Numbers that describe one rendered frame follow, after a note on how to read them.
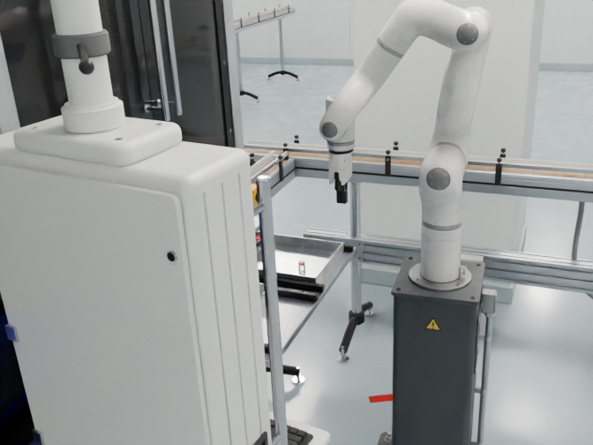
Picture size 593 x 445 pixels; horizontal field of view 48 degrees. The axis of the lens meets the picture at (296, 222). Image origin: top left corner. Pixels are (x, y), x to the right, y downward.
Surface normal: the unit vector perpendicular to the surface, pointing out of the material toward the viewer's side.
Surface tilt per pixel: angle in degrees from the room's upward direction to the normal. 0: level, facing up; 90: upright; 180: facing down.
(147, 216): 90
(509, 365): 0
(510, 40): 90
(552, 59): 90
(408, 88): 90
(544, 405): 0
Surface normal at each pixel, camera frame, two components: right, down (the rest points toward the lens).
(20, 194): -0.50, 0.36
